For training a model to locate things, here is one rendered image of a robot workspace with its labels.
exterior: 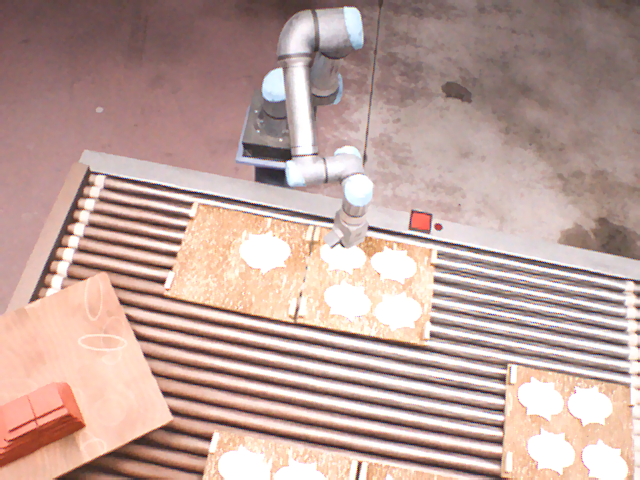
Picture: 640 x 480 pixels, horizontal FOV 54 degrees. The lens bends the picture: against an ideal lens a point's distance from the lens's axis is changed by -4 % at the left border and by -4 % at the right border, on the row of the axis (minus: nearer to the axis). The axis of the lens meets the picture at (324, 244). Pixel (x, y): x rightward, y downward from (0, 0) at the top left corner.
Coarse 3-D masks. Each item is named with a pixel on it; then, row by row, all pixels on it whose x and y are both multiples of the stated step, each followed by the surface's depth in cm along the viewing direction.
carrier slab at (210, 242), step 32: (192, 224) 212; (224, 224) 213; (256, 224) 214; (288, 224) 216; (192, 256) 206; (224, 256) 207; (192, 288) 201; (224, 288) 202; (256, 288) 203; (288, 288) 204; (288, 320) 199
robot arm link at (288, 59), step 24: (288, 24) 175; (312, 24) 173; (288, 48) 174; (312, 48) 177; (288, 72) 176; (288, 96) 178; (312, 96) 180; (288, 120) 180; (312, 120) 180; (312, 144) 180; (288, 168) 180; (312, 168) 180
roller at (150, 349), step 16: (144, 352) 192; (160, 352) 191; (176, 352) 192; (192, 352) 193; (208, 368) 192; (224, 368) 191; (240, 368) 191; (256, 368) 192; (272, 368) 193; (288, 384) 192; (304, 384) 191; (320, 384) 191; (336, 384) 192; (352, 384) 193; (368, 400) 192; (384, 400) 191; (400, 400) 191; (416, 400) 191; (432, 400) 192; (448, 416) 192; (464, 416) 191; (480, 416) 191; (496, 416) 191
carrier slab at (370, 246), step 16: (320, 240) 214; (368, 240) 215; (384, 240) 216; (320, 256) 211; (368, 256) 212; (416, 256) 214; (320, 272) 208; (336, 272) 208; (352, 272) 209; (368, 272) 209; (416, 272) 211; (432, 272) 212; (304, 288) 204; (320, 288) 205; (368, 288) 207; (384, 288) 207; (400, 288) 208; (416, 288) 208; (320, 304) 202; (304, 320) 199; (320, 320) 200; (336, 320) 200; (368, 320) 201; (416, 320) 203; (368, 336) 200; (384, 336) 199; (400, 336) 199; (416, 336) 200
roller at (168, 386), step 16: (160, 384) 186; (176, 384) 187; (192, 384) 189; (208, 400) 187; (224, 400) 186; (240, 400) 186; (256, 400) 187; (288, 416) 186; (304, 416) 186; (320, 416) 186; (336, 416) 187; (368, 432) 186; (384, 432) 186; (400, 432) 186; (416, 432) 187; (432, 432) 188; (448, 448) 186; (464, 448) 186; (480, 448) 186; (496, 448) 186
